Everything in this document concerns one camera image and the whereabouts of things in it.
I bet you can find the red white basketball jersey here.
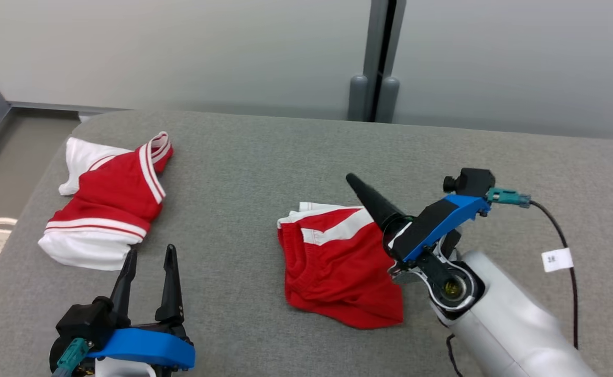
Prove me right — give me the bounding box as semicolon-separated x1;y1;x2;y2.
38;131;174;271

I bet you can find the red shorts white stripe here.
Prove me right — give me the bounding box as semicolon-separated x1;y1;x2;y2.
278;202;406;330

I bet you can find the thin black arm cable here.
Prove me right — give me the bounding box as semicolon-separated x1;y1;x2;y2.
445;334;465;377

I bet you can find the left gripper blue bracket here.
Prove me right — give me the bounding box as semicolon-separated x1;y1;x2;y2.
86;244;196;377

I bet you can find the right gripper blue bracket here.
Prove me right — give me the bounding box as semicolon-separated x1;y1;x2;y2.
345;173;491;278

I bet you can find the grey metal partition post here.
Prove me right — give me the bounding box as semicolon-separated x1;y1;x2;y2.
347;0;407;124

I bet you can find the white cable label tag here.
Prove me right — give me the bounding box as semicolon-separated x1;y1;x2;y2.
541;248;574;273

